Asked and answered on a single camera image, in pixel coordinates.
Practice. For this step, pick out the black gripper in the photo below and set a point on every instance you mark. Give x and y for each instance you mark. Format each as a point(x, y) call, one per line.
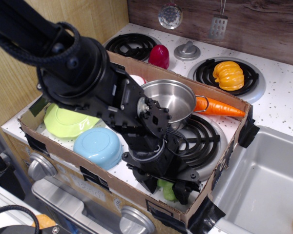
point(151, 159)

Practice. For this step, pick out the green toy broccoli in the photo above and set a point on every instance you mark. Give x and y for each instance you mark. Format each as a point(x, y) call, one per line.
point(168, 192)

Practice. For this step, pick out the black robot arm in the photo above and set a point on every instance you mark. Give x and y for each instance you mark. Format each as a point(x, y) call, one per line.
point(76, 73)

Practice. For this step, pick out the stainless steel pot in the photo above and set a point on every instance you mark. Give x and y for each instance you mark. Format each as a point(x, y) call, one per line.
point(178, 98)

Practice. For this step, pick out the cardboard fence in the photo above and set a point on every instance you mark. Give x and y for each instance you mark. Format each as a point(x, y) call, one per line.
point(116, 188)

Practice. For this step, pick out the right silver oven knob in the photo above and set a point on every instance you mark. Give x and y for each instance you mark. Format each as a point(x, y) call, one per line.
point(135, 222)

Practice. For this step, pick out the silver oven knob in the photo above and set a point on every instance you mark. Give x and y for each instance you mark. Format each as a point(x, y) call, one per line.
point(40, 167)
point(135, 222)

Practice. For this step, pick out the front right stove burner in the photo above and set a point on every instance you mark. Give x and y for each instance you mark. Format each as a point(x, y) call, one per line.
point(207, 142)

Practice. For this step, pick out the blue plastic bowl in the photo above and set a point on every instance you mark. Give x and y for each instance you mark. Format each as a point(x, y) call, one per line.
point(100, 146)

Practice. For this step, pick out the orange toy carrot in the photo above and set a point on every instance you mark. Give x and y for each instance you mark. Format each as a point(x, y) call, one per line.
point(209, 106)

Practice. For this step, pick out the grey toy sink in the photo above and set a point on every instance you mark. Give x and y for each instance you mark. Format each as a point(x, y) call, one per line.
point(256, 191)

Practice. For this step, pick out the white toy food piece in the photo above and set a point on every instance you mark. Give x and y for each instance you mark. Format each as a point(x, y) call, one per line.
point(138, 79)

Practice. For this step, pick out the green plastic plate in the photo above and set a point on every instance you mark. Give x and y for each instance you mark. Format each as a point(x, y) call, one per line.
point(64, 123)

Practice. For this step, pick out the yellow toy pumpkin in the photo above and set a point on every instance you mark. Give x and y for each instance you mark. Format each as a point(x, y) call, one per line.
point(229, 76)

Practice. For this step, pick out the orange toy at bottom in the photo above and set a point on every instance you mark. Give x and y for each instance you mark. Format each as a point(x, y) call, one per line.
point(45, 221)

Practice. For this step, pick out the left silver oven knob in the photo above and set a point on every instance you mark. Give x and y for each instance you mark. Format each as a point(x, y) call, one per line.
point(40, 167)

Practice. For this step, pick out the red toy pepper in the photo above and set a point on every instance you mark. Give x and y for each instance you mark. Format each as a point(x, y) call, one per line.
point(159, 56)

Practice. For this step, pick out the silver stove top knob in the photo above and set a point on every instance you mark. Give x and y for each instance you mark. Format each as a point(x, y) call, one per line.
point(187, 52)

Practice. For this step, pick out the back left stove burner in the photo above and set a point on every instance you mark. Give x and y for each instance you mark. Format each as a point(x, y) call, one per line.
point(132, 45)

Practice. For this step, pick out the hanging metal grater spatula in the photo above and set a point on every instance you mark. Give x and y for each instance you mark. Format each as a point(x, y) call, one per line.
point(219, 23)

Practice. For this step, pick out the hanging metal strainer ladle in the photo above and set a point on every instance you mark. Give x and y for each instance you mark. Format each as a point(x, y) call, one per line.
point(170, 15)

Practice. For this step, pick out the silver oven door handle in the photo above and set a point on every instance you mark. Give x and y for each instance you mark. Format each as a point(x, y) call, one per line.
point(78, 210)

